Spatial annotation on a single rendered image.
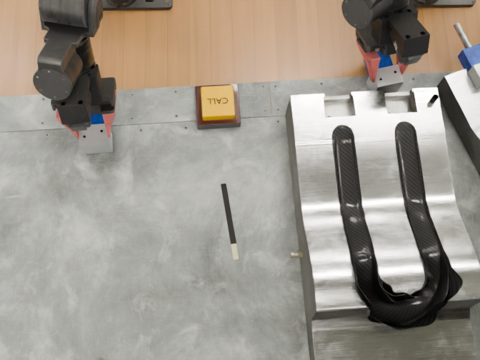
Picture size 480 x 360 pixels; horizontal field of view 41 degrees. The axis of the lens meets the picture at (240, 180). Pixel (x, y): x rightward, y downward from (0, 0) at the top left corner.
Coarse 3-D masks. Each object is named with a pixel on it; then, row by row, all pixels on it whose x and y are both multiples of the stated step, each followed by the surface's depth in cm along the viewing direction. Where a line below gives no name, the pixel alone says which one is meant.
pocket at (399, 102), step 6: (390, 96) 113; (396, 96) 113; (402, 96) 113; (408, 96) 113; (414, 96) 111; (390, 102) 114; (396, 102) 114; (402, 102) 114; (408, 102) 114; (414, 102) 111; (390, 108) 113; (396, 108) 113; (402, 108) 113; (408, 108) 113; (414, 108) 112
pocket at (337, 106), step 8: (328, 96) 112; (336, 96) 112; (344, 96) 112; (352, 96) 111; (328, 104) 113; (336, 104) 113; (344, 104) 113; (352, 104) 112; (328, 112) 113; (336, 112) 113; (344, 112) 113; (352, 112) 112
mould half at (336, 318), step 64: (320, 128) 109; (384, 128) 109; (320, 192) 106; (384, 192) 107; (448, 192) 107; (320, 256) 99; (384, 256) 99; (448, 256) 99; (320, 320) 102; (448, 320) 103
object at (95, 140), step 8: (96, 120) 113; (88, 128) 111; (96, 128) 112; (104, 128) 112; (80, 136) 111; (88, 136) 111; (96, 136) 111; (104, 136) 111; (80, 144) 111; (88, 144) 111; (96, 144) 111; (104, 144) 112; (112, 144) 116; (88, 152) 115; (96, 152) 115; (104, 152) 116
